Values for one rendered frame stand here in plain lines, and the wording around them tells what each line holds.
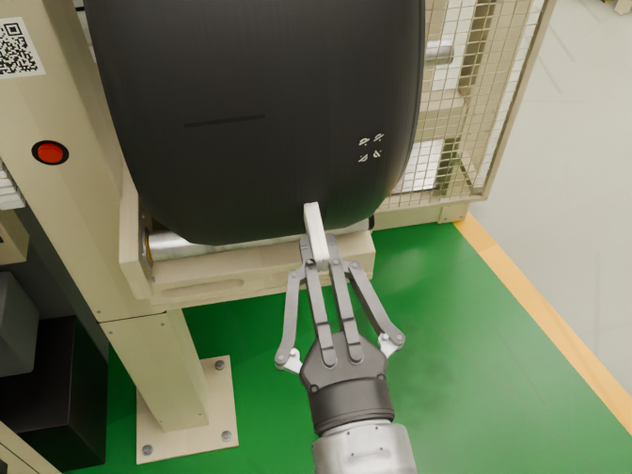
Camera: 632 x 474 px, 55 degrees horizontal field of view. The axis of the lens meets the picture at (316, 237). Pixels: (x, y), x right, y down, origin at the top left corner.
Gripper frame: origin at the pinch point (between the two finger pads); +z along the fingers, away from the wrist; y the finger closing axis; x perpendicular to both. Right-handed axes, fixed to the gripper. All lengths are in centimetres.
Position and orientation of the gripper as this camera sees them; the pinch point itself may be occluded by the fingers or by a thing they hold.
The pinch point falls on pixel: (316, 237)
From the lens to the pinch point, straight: 64.0
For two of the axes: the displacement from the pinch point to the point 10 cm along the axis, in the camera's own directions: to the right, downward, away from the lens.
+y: -9.8, 1.4, -1.1
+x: -0.2, 4.9, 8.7
